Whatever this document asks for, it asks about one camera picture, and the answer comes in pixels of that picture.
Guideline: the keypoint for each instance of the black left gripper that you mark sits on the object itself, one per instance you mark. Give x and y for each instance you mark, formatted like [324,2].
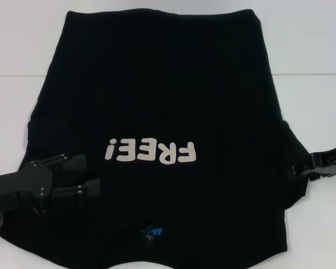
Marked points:
[22,187]

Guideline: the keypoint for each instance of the black shirt with FREE! print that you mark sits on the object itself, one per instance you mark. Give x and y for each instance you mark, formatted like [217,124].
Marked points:
[156,92]

